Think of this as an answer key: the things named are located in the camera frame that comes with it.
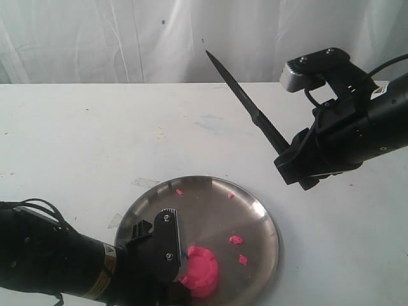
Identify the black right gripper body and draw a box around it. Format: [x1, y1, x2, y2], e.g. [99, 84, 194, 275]
[293, 92, 407, 179]

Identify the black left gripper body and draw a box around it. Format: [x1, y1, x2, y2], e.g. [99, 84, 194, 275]
[105, 245, 191, 305]

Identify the black serrated knife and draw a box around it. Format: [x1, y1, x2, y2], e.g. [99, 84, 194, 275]
[206, 50, 289, 154]

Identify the pink play dough lump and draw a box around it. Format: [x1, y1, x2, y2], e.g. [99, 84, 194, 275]
[179, 246, 219, 296]

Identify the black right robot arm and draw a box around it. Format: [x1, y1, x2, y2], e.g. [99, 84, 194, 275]
[274, 75, 407, 185]

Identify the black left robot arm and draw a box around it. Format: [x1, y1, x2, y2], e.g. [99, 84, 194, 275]
[1, 198, 191, 305]

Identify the clear tape strip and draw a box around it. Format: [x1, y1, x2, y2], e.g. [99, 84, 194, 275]
[108, 214, 123, 229]
[131, 178, 159, 188]

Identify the round steel plate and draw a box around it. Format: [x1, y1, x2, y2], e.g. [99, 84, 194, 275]
[115, 176, 280, 305]

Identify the white backdrop curtain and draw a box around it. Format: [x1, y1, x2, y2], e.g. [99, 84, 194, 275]
[1, 1, 407, 84]

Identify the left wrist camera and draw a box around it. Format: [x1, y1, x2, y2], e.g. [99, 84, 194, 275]
[126, 207, 189, 283]

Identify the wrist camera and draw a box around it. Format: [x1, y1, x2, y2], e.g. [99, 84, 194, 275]
[279, 47, 378, 99]
[126, 207, 189, 283]

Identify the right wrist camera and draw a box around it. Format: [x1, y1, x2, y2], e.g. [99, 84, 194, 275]
[279, 47, 378, 99]

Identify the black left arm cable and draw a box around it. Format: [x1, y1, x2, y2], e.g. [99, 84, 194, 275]
[0, 198, 71, 300]

